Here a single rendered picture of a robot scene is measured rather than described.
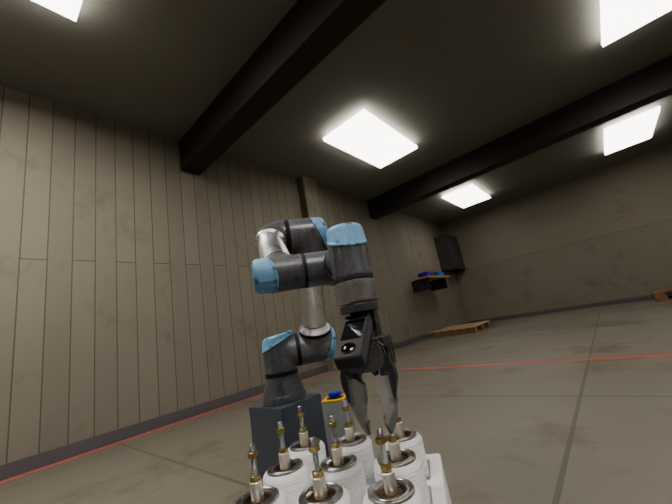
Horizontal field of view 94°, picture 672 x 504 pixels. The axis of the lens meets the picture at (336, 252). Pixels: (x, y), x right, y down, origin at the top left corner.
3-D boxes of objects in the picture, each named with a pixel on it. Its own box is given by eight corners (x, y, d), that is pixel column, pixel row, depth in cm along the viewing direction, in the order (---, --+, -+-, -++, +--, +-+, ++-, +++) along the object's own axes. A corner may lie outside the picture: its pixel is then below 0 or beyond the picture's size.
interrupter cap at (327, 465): (330, 478, 58) (329, 474, 58) (314, 466, 64) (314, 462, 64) (364, 463, 62) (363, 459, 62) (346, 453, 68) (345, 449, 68)
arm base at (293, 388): (254, 406, 109) (251, 376, 111) (288, 394, 120) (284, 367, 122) (281, 407, 99) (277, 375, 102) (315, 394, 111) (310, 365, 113)
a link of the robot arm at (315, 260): (299, 259, 73) (305, 246, 63) (345, 253, 76) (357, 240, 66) (304, 292, 72) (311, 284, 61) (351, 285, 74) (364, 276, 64)
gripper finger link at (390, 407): (413, 420, 54) (394, 365, 56) (407, 433, 48) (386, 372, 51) (397, 423, 55) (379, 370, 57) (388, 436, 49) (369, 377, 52)
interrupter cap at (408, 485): (396, 514, 44) (395, 508, 44) (358, 500, 49) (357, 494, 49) (424, 488, 49) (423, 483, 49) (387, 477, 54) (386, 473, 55)
